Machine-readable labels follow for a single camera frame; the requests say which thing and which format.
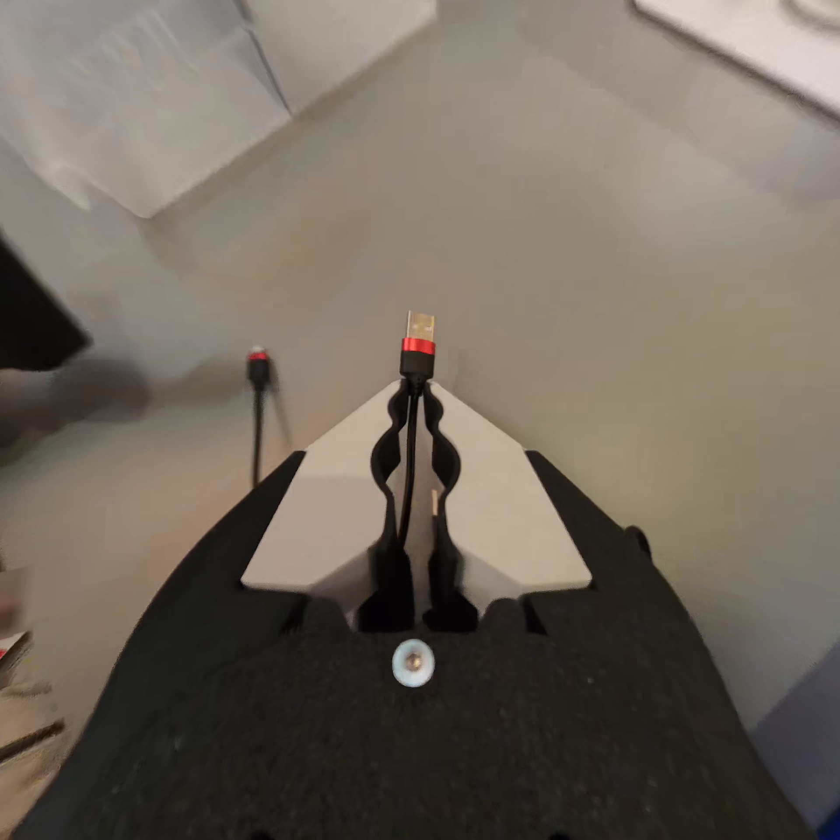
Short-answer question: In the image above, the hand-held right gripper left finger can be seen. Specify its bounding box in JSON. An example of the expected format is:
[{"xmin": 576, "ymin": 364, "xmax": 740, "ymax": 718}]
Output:
[{"xmin": 241, "ymin": 379, "xmax": 411, "ymax": 618}]

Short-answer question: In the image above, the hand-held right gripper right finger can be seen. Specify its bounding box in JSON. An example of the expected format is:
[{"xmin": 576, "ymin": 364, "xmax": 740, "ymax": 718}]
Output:
[{"xmin": 423, "ymin": 382, "xmax": 593, "ymax": 618}]

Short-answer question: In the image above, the black usb cable red collar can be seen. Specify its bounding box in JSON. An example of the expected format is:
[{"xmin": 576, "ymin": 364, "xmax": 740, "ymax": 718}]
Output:
[{"xmin": 246, "ymin": 310, "xmax": 439, "ymax": 549}]

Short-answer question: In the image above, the blue plastic bin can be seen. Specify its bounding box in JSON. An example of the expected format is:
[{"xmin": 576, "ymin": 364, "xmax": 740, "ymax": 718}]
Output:
[{"xmin": 751, "ymin": 659, "xmax": 840, "ymax": 831}]

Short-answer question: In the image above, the clear plastic bin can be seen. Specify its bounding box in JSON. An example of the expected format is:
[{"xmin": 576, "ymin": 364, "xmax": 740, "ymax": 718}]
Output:
[{"xmin": 0, "ymin": 0, "xmax": 437, "ymax": 219}]

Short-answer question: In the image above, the wooden book stand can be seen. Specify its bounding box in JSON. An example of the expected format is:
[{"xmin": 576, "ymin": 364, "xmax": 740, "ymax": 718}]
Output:
[{"xmin": 631, "ymin": 0, "xmax": 840, "ymax": 126}]

